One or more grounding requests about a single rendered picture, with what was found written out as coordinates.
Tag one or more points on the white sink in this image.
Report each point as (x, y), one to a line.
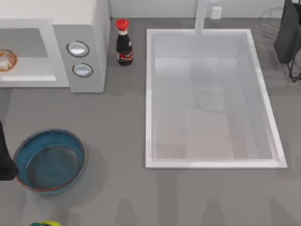
(211, 99)

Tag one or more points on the dark red-capped sauce bottle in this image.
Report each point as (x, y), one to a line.
(124, 47)

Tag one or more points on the pale microwave oven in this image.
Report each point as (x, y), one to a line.
(80, 77)

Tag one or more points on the round microwave knob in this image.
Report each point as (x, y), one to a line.
(82, 70)
(77, 49)

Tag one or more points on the tall white tap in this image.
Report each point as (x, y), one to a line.
(200, 16)

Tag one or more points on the blue bowl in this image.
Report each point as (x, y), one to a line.
(50, 162)

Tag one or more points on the yellow and green object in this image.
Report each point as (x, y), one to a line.
(45, 223)

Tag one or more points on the plate of food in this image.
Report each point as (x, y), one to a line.
(7, 60)

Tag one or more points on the white wall socket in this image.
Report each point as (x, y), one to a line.
(216, 12)

